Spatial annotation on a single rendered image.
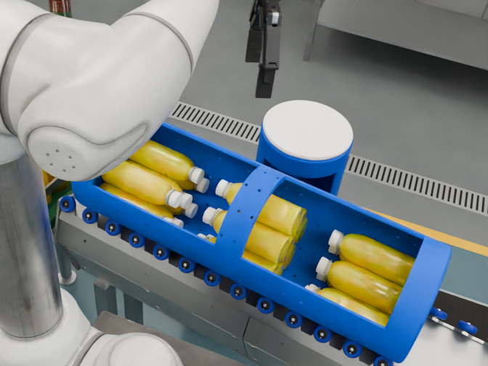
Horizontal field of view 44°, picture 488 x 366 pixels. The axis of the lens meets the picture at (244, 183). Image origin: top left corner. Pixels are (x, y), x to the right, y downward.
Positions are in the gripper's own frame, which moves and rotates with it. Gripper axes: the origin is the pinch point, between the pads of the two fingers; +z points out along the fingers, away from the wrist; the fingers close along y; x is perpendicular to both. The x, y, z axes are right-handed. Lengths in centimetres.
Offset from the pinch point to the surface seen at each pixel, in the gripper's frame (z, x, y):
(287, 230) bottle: 35.6, 10.3, 7.5
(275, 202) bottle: 31.7, 7.9, 2.4
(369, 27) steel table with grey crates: 99, 123, -238
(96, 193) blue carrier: 40, -33, -10
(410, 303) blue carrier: 34, 31, 31
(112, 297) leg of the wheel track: 95, -30, -24
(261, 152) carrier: 52, 14, -43
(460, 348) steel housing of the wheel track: 59, 54, 25
